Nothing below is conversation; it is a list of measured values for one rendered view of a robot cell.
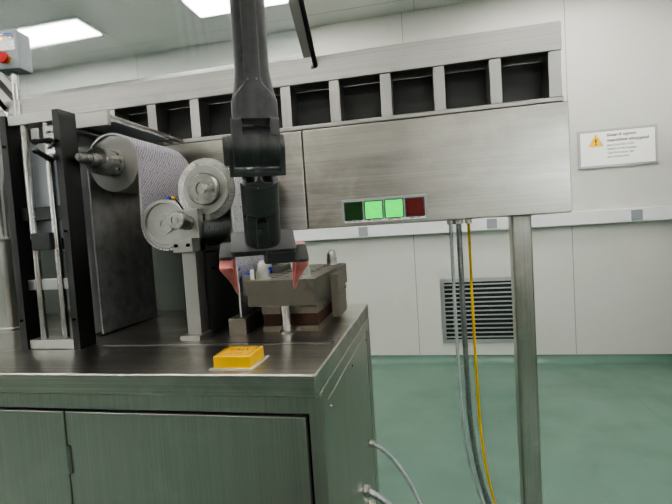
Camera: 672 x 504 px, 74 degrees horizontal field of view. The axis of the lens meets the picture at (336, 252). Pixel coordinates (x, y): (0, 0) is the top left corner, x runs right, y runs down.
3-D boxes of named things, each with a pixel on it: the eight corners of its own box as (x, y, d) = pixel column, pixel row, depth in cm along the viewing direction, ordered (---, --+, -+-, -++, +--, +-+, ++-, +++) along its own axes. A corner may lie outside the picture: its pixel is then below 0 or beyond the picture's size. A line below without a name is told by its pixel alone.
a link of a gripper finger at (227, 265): (225, 281, 79) (219, 235, 74) (265, 278, 80) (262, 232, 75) (223, 305, 73) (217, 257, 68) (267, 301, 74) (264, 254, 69)
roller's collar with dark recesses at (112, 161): (86, 175, 106) (83, 148, 106) (103, 177, 112) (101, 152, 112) (109, 172, 105) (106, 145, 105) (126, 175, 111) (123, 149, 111)
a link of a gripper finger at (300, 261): (264, 278, 80) (261, 232, 75) (304, 274, 81) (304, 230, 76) (266, 301, 74) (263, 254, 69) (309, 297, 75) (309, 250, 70)
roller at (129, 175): (92, 193, 113) (87, 138, 113) (151, 199, 138) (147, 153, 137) (141, 189, 110) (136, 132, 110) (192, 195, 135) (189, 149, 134)
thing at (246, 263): (236, 283, 106) (230, 206, 105) (270, 273, 129) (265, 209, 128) (238, 283, 106) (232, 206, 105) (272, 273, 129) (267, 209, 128)
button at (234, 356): (213, 369, 79) (212, 356, 79) (230, 357, 86) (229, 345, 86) (250, 369, 78) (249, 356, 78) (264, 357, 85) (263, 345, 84)
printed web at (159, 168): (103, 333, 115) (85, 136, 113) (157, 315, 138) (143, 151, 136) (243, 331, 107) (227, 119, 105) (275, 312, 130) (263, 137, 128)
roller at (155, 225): (144, 249, 110) (139, 201, 110) (196, 244, 135) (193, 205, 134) (188, 247, 108) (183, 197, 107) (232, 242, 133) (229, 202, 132)
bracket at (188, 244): (179, 342, 102) (168, 209, 100) (193, 335, 108) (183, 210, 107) (199, 342, 101) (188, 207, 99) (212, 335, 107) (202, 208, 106)
